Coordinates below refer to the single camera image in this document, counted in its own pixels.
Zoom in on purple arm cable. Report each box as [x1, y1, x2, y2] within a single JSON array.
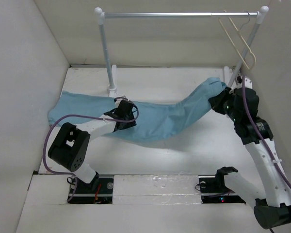
[[43, 96, 139, 202], [239, 75, 291, 233]]

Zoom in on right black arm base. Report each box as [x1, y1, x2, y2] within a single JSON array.
[[195, 176, 246, 204]]

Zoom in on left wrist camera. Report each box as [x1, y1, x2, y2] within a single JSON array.
[[114, 98, 135, 121]]

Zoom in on white clothes rack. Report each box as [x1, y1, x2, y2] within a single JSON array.
[[94, 6, 269, 97]]

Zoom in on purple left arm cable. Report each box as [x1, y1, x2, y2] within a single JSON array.
[[43, 96, 139, 202]]

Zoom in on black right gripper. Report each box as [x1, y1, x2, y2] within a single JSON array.
[[210, 86, 241, 122]]

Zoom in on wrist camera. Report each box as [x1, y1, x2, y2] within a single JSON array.
[[114, 98, 135, 121], [236, 76, 253, 90]]

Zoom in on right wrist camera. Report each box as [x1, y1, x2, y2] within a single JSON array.
[[236, 76, 253, 90]]

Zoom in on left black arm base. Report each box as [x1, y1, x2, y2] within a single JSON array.
[[67, 176, 114, 204]]

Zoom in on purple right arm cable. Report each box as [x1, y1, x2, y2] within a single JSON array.
[[239, 75, 291, 233]]

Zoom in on light blue trousers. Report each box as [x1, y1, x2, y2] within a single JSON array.
[[48, 77, 226, 143]]

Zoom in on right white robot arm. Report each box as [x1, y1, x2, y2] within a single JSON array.
[[209, 87, 291, 230]]

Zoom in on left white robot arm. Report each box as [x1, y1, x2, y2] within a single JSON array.
[[48, 106, 137, 193]]

